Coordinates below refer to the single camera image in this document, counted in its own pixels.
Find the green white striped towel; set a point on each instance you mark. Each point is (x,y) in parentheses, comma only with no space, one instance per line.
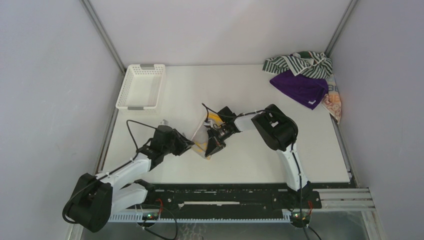
(310,64)

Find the cream bear print towel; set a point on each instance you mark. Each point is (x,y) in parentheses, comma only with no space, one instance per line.
(332,101)

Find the controller board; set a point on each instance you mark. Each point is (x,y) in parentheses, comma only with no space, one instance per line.
(300,221)
(150,217)

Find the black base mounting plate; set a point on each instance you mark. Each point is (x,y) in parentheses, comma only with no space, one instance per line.
(246,200)

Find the yellow grey patterned towel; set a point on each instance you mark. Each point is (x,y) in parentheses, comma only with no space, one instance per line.
(201,137)

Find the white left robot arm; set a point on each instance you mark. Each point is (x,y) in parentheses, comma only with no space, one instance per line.
(96,197)

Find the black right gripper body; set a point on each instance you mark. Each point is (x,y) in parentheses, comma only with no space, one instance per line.
(214,141)

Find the left controller board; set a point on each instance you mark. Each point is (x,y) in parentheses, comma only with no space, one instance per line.
(150,217)

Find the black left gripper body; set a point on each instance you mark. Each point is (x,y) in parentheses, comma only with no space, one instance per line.
(177,145)

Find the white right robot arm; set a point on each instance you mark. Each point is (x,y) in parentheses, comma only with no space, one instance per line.
(277,130)

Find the purple towel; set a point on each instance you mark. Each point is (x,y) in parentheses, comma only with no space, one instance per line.
(308,92)

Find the white plastic basket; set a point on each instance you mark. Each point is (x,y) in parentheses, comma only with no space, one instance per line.
(142,89)

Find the aluminium corner post right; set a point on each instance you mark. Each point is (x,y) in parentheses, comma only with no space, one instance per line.
(341,26)

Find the aluminium corner post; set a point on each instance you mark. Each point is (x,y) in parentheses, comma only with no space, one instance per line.
(341,26)
(102,32)

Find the aluminium corner post left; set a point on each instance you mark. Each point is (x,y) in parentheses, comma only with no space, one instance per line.
(102,32)

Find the white slotted cable duct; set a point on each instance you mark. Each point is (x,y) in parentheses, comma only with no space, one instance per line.
(136,217)

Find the right controller board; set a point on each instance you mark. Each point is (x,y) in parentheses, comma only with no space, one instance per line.
(300,221)

